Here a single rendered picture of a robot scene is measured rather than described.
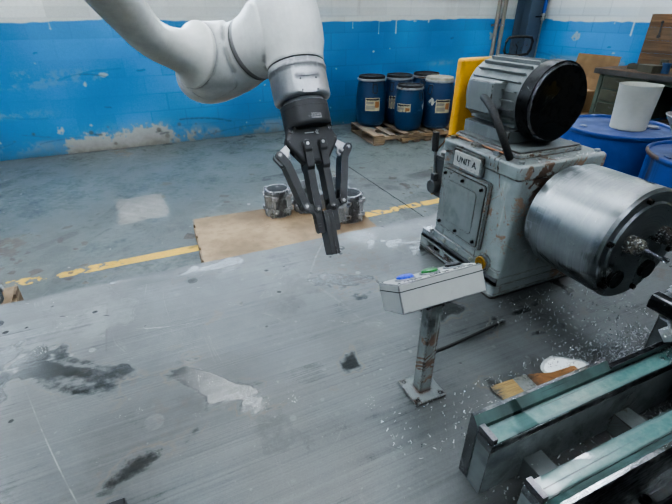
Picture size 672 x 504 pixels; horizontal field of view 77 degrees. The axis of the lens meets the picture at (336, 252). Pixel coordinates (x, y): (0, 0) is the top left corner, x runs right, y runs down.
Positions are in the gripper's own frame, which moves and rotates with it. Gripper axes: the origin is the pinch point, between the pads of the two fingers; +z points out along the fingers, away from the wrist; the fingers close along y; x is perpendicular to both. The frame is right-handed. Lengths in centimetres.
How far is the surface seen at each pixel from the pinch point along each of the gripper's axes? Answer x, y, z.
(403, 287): -3.4, 9.4, 11.0
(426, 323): 2.2, 15.6, 19.4
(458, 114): 38, 60, -26
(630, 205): -8, 58, 6
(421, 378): 7.9, 15.6, 31.2
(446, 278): -3.4, 17.7, 11.4
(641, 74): 242, 474, -98
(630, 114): 98, 225, -30
